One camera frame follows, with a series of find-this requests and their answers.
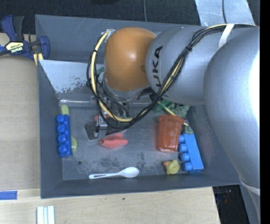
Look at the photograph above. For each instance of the red toy chili pepper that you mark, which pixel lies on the red toy chili pepper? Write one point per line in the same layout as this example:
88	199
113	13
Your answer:
113	142

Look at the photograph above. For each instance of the yellow toy banana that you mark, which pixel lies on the yellow toy banana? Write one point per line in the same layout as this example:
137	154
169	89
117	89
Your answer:
65	109

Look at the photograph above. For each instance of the grey metal bin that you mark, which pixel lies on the grey metal bin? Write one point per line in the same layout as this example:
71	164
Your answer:
134	157

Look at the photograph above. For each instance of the orange plastic cup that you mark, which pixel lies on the orange plastic cup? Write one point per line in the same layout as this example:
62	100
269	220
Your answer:
169	134

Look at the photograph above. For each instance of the blue studded toy brick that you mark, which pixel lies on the blue studded toy brick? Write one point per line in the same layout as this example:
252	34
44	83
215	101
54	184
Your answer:
193	153
63	136

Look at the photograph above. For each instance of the green toy lettuce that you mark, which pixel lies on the green toy lettuce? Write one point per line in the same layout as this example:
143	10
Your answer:
179	109

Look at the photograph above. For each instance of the white plastic spoon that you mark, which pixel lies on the white plastic spoon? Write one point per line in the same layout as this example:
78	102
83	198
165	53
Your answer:
129	172

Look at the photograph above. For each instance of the yellow rubber duck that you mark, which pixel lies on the yellow rubber duck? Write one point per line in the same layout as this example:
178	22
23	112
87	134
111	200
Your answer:
172	167

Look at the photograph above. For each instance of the pale wood flat board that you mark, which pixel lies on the pale wood flat board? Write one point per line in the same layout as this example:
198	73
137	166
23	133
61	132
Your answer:
15	125

